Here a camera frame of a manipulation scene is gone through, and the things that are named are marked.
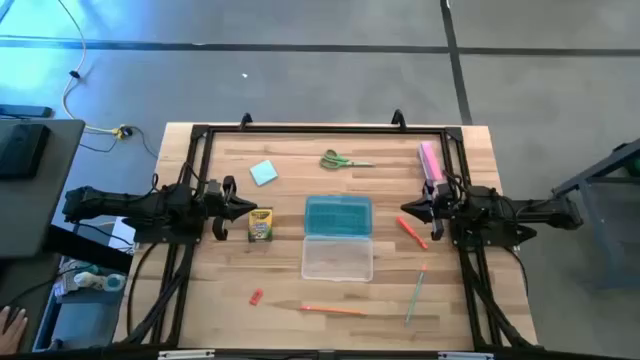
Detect grey side desk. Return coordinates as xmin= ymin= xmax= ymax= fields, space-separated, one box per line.
xmin=0 ymin=117 xmax=86 ymax=259

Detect black floor cable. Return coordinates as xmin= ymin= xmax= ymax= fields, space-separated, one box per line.
xmin=79 ymin=124 xmax=159 ymax=160

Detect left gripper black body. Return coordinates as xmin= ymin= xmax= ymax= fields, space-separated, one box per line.
xmin=202 ymin=174 xmax=239 ymax=242

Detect black desk support beam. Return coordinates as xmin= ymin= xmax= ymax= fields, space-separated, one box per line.
xmin=44 ymin=224 xmax=134 ymax=274

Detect black metal table frame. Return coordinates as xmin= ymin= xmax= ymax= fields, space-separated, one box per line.
xmin=113 ymin=122 xmax=539 ymax=351

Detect dark flat bar device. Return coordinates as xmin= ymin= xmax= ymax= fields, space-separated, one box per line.
xmin=0 ymin=103 xmax=54 ymax=120

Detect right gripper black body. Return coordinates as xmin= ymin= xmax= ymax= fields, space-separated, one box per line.
xmin=424 ymin=180 xmax=452 ymax=242

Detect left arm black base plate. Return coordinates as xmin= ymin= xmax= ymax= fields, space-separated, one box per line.
xmin=133 ymin=219 xmax=204 ymax=246

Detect blue grey metal cart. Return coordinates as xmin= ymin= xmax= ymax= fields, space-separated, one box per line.
xmin=552 ymin=137 xmax=640 ymax=291

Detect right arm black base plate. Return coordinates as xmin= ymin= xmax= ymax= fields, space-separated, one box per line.
xmin=452 ymin=224 xmax=539 ymax=250

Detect orange pencil pink eraser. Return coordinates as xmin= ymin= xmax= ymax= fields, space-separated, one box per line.
xmin=298 ymin=305 xmax=369 ymax=317

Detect white metal bracket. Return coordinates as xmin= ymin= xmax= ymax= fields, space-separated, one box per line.
xmin=437 ymin=351 xmax=495 ymax=360
xmin=157 ymin=349 xmax=216 ymax=360

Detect red orange marker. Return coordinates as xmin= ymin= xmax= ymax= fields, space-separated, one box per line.
xmin=396 ymin=215 xmax=430 ymax=251

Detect person's hand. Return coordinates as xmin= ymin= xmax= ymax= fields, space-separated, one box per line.
xmin=0 ymin=305 xmax=29 ymax=354

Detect white floor cable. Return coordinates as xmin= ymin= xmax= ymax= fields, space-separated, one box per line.
xmin=55 ymin=0 xmax=121 ymax=136

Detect black box device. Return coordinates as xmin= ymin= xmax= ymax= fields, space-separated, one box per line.
xmin=0 ymin=123 xmax=51 ymax=180

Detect blue storage bin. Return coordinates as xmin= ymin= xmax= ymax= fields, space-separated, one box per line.
xmin=32 ymin=259 xmax=126 ymax=352

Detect yellow green crayon box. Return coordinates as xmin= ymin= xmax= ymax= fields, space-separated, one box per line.
xmin=247 ymin=207 xmax=274 ymax=244

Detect white teal bottle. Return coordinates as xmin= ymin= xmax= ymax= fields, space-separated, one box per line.
xmin=74 ymin=271 xmax=128 ymax=293

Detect light blue sticky note pad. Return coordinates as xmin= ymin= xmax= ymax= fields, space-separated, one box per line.
xmin=249 ymin=159 xmax=279 ymax=188

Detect green handled scissors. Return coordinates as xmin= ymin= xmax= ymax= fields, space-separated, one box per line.
xmin=319 ymin=149 xmax=376 ymax=171

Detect green pencil orange end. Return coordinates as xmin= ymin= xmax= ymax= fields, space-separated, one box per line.
xmin=403 ymin=263 xmax=429 ymax=327

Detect clear pencil case blue lid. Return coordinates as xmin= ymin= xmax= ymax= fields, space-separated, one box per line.
xmin=301 ymin=194 xmax=375 ymax=283

